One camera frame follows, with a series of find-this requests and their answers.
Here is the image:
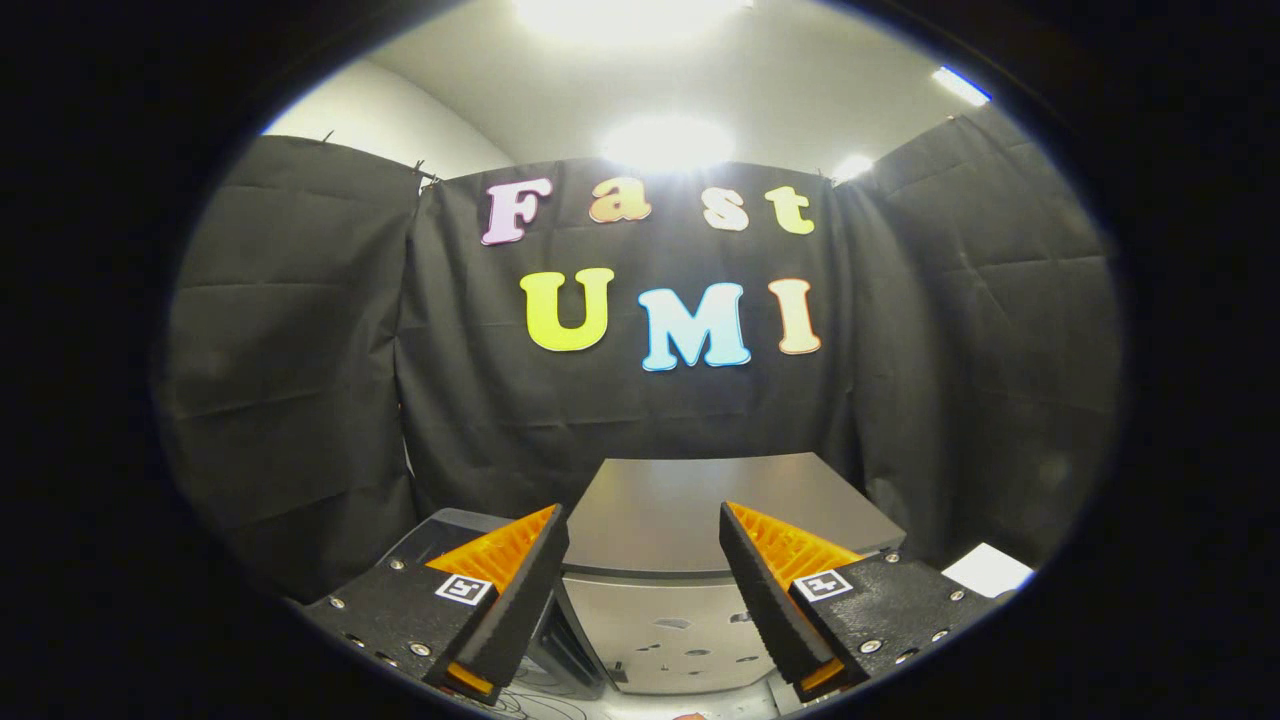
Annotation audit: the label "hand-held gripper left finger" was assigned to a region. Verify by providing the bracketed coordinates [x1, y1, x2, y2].
[303, 503, 571, 707]

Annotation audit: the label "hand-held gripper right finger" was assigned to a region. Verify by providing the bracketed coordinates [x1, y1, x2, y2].
[718, 500, 1001, 703]

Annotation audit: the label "dark grey washing machine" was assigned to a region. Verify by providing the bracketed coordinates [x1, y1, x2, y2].
[375, 508, 606, 693]

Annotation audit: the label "white paper sheet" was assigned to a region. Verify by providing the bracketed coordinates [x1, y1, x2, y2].
[940, 543, 1037, 600]

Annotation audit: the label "black backdrop cloth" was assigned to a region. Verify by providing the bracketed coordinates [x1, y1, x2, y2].
[152, 100, 1123, 601]

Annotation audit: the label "ceiling light above backdrop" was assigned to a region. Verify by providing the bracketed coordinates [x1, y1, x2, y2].
[598, 113, 738, 173]

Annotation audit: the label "rectangular ceiling light panel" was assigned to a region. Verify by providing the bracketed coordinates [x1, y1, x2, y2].
[930, 65, 993, 107]

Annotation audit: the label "large ceiling light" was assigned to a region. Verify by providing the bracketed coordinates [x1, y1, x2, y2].
[513, 0, 753, 43]

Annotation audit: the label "thin dark floor cables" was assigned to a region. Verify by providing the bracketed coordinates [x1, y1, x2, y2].
[492, 683, 603, 720]

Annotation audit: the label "beige cabinet with dark frame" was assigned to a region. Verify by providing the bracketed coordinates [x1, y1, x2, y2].
[555, 455, 907, 696]

